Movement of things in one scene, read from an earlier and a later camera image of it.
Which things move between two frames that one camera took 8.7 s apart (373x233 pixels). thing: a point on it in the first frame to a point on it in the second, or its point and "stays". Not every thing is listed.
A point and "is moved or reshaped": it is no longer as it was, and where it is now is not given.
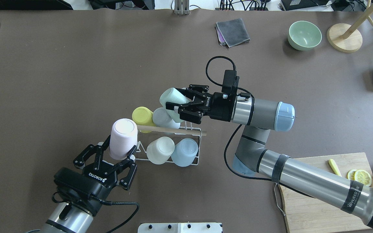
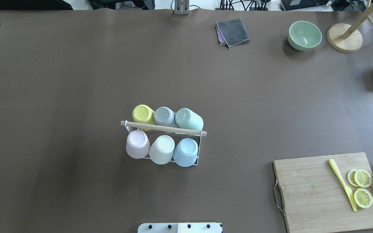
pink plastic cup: (123, 138) to (138, 145)
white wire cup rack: (183, 149) to (167, 128)
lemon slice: (360, 176) stays
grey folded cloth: (232, 32) stays
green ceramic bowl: (304, 36) stays
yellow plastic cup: (142, 116) stays
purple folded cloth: (221, 39) stays
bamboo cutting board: (305, 214) stays
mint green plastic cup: (173, 95) is moved or reshaped
